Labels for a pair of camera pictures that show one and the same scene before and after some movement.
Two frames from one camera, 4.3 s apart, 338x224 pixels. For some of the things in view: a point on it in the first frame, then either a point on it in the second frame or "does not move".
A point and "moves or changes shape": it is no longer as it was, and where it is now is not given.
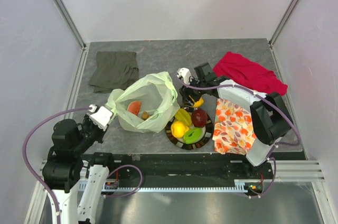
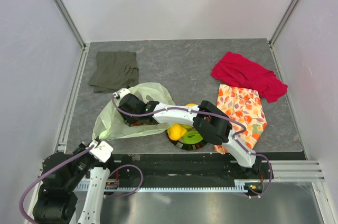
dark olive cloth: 114,70 does not move
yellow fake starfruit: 182,115 moves or changes shape
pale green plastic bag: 148,104 moves or changes shape
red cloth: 236,68 does not move
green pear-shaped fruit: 192,135 does not move
